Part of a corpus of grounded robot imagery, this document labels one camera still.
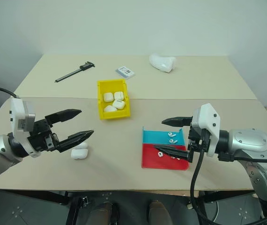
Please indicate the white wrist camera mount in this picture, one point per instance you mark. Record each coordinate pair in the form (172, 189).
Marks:
(208, 124)
(18, 112)

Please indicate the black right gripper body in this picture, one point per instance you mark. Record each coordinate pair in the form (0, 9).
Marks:
(194, 143)

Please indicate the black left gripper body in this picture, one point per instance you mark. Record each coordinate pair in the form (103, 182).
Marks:
(41, 138)

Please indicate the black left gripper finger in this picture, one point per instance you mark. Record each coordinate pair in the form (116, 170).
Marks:
(77, 139)
(65, 114)

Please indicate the red plastic tray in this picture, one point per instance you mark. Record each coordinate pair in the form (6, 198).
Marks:
(152, 159)

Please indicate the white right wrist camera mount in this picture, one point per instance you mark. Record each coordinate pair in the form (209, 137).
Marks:
(208, 124)

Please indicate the white crumpled plastic bag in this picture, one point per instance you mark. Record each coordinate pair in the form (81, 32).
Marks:
(162, 62)

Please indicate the black vernier caliper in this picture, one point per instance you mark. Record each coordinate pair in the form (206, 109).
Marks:
(74, 72)

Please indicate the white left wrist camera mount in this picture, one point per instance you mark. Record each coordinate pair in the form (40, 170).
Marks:
(18, 112)

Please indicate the yellow plastic bin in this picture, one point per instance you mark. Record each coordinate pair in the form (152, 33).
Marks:
(101, 103)

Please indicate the white earbud cases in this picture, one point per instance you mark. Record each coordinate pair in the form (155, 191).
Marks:
(118, 104)

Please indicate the small white printed card box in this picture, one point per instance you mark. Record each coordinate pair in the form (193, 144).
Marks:
(125, 72)

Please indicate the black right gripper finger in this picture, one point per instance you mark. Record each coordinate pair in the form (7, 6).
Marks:
(173, 152)
(175, 122)

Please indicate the blue plastic tray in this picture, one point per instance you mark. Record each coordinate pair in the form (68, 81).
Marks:
(154, 137)

